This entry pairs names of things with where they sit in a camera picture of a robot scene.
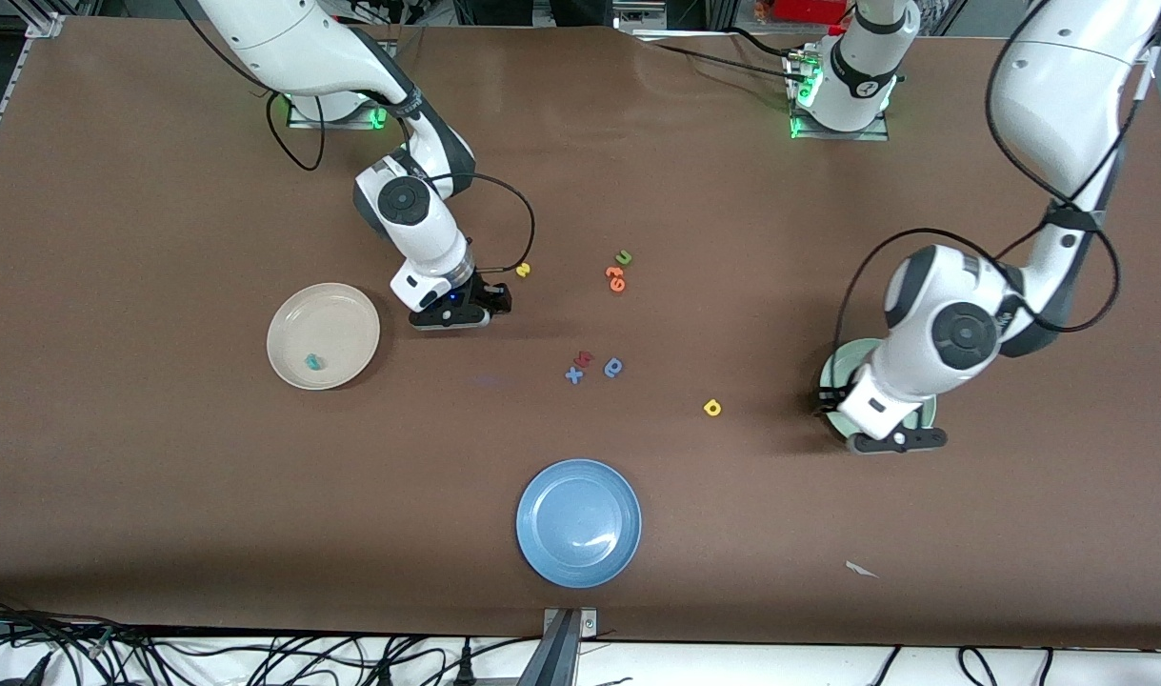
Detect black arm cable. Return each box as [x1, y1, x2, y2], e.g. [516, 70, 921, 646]
[828, 0, 1161, 392]
[264, 91, 536, 277]

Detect tangled black floor cables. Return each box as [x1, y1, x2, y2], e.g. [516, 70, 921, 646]
[0, 593, 638, 686]

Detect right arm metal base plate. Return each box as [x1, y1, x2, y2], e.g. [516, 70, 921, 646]
[288, 93, 390, 130]

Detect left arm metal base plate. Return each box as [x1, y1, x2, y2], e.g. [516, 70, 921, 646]
[790, 48, 891, 142]

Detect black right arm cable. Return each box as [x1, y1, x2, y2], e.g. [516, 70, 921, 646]
[264, 91, 536, 277]

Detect silver table edge bracket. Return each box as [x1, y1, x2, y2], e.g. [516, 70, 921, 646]
[544, 608, 598, 639]

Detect black base cable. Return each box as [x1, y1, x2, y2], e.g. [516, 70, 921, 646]
[726, 27, 795, 60]
[649, 42, 795, 83]

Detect blue round plate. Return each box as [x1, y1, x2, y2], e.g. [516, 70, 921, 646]
[516, 459, 643, 589]

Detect beige round plate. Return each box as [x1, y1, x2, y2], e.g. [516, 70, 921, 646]
[267, 283, 382, 392]

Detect aluminium frame profile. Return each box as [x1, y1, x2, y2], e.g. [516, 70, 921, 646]
[0, 0, 67, 192]
[1118, 0, 1161, 64]

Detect pale green round plate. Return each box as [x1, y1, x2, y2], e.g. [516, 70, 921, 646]
[819, 338, 937, 449]

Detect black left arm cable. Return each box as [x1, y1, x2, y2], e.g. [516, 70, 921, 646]
[828, 0, 1161, 392]

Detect grey aluminium profile beam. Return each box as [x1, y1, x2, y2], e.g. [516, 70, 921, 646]
[516, 610, 581, 686]

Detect red box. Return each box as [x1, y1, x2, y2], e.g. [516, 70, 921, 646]
[771, 0, 852, 25]

